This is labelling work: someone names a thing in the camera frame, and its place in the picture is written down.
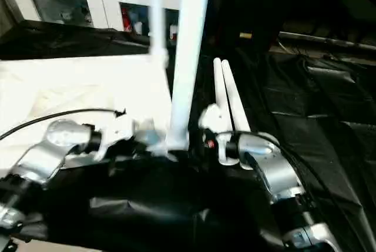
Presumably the white plastic table top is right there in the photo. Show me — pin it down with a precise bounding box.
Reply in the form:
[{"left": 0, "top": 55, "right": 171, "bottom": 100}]
[{"left": 0, "top": 53, "right": 177, "bottom": 177}]

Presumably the black plastic mat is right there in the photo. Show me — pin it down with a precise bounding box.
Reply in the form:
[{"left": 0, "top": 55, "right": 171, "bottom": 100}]
[{"left": 0, "top": 18, "right": 376, "bottom": 252}]

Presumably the red box in cabinet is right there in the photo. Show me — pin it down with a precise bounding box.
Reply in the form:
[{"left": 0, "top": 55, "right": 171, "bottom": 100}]
[{"left": 122, "top": 8, "right": 132, "bottom": 32}]

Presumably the black left camera cable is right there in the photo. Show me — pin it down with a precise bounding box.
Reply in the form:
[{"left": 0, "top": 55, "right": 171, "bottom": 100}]
[{"left": 0, "top": 107, "right": 127, "bottom": 142}]

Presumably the dark metal rail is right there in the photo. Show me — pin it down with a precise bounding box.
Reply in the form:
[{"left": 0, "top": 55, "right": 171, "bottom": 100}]
[{"left": 278, "top": 31, "right": 376, "bottom": 52}]

